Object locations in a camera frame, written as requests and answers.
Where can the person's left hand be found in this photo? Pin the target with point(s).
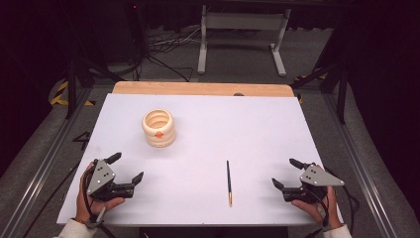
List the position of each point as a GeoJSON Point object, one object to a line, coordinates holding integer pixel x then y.
{"type": "Point", "coordinates": [84, 208]}

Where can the black tape mark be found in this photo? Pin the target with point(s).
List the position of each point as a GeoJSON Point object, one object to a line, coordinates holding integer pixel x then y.
{"type": "Point", "coordinates": [83, 139]}

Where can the black tripod stand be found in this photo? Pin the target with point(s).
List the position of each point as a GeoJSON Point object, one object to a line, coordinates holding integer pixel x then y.
{"type": "Point", "coordinates": [341, 95]}
{"type": "Point", "coordinates": [72, 89]}

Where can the grey metal stand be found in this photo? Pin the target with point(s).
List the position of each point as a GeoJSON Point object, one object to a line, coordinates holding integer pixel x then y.
{"type": "Point", "coordinates": [244, 20]}

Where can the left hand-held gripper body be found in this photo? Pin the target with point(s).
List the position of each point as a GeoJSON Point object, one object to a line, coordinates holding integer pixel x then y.
{"type": "Point", "coordinates": [100, 177]}

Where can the aluminium floor rail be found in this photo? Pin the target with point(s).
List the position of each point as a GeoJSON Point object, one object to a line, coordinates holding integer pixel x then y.
{"type": "Point", "coordinates": [360, 165]}
{"type": "Point", "coordinates": [46, 165]}

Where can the person's right hand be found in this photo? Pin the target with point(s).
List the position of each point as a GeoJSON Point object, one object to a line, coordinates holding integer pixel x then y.
{"type": "Point", "coordinates": [330, 211]}

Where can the cream ribbed pen holder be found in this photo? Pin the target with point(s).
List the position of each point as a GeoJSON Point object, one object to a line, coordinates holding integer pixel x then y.
{"type": "Point", "coordinates": [159, 130]}

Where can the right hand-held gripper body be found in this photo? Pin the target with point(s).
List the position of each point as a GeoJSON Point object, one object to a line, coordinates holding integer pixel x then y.
{"type": "Point", "coordinates": [315, 178]}

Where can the black box with red light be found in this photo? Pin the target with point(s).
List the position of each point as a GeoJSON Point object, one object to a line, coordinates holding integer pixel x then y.
{"type": "Point", "coordinates": [135, 33]}

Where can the yellow black floor tape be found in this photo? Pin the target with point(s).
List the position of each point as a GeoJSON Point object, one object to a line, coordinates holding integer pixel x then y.
{"type": "Point", "coordinates": [59, 97]}

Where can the black pen with gold tip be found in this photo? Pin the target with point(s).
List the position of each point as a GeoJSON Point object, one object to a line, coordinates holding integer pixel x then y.
{"type": "Point", "coordinates": [228, 180]}

